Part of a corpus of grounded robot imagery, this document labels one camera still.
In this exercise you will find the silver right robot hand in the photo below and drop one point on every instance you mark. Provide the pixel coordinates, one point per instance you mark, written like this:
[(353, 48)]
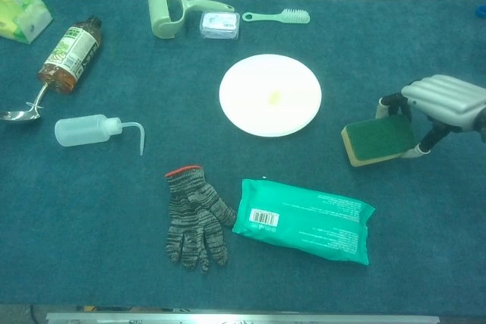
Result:
[(444, 98)]

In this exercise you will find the green yellow sponge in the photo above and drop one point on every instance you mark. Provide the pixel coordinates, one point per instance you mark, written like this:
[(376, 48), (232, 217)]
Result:
[(381, 138)]

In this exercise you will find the white round plate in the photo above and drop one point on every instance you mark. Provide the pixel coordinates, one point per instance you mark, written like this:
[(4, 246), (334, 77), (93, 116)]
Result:
[(250, 92)]

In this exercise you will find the blue tape roll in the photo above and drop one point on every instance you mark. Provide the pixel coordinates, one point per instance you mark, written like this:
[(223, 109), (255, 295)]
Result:
[(481, 11)]

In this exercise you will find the teal wet wipes pack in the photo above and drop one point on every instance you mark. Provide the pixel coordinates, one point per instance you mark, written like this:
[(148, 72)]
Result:
[(303, 221)]

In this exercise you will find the pale green scrub brush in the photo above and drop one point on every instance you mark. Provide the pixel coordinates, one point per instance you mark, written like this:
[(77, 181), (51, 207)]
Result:
[(273, 16)]

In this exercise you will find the clear box purple contents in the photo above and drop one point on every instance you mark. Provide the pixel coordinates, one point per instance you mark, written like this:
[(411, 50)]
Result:
[(220, 26)]

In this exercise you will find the grey knit glove orange cuff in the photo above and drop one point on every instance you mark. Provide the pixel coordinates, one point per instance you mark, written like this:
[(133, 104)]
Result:
[(193, 214)]

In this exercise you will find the pale green lint roller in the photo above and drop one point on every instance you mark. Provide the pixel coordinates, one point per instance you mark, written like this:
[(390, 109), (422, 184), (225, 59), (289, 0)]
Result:
[(161, 16)]

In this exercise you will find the teal felt table cover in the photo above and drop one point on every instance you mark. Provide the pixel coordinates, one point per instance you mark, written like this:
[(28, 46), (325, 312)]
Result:
[(114, 206)]

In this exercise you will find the clear squeeze wash bottle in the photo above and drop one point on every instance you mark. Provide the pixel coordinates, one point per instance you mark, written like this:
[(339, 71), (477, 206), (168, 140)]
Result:
[(79, 130)]

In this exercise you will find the amber bottle with label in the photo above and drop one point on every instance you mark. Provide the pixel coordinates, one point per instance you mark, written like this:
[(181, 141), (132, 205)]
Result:
[(70, 54)]

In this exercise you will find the shiny metal ladle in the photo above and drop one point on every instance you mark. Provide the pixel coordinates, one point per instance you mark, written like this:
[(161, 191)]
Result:
[(21, 115)]

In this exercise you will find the green tissue pack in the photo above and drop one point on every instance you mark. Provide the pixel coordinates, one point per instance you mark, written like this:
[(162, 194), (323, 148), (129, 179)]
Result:
[(19, 16)]

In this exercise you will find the aluminium frame rail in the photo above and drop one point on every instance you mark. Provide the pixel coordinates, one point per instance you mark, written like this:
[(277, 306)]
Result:
[(228, 319)]

